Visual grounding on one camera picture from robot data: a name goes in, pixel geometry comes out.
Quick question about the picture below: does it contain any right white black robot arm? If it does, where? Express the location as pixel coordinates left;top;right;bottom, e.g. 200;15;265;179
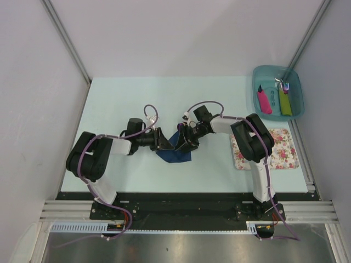
175;105;276;220

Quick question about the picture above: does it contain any floral cloth mat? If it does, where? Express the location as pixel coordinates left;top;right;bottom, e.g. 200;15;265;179
230;129;299;170

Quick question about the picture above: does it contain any dark blue paper napkin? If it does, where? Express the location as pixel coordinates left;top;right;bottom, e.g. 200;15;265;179
156;131;192;163

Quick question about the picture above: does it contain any purple spoon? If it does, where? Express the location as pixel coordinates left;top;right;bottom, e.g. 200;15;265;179
177;123;183;132

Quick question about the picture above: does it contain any aluminium rail frame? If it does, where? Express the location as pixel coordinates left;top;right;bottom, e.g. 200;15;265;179
41;134;342;262

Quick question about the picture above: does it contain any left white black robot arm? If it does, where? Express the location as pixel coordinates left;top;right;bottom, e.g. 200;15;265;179
66;118;174;219

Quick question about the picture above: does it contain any green rolled napkin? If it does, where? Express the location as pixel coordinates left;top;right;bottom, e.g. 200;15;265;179
279;89;292;116

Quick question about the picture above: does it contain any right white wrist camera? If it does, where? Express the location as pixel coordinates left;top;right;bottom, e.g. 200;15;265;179
182;111;196;127

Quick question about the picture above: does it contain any white slotted cable duct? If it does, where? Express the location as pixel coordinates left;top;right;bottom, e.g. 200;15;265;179
50;222;258;235

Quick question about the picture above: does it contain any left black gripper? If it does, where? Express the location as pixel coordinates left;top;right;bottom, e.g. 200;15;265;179
136;127;174;152

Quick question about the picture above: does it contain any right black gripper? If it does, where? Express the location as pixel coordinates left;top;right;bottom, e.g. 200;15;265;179
174;124;209;154

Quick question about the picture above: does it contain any iridescent fork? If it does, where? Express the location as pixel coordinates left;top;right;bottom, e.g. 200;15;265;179
281;82;290;94

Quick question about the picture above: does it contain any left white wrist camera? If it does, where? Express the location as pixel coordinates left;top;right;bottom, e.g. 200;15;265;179
146;115;158;130

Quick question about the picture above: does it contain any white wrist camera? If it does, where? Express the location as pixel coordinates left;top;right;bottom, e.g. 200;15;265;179
146;115;158;130
182;111;196;127

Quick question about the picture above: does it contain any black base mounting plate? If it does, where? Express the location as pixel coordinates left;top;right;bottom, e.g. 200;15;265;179
56;191;320;231

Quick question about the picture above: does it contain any teal plastic bin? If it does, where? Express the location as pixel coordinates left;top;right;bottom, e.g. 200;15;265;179
252;65;305;122

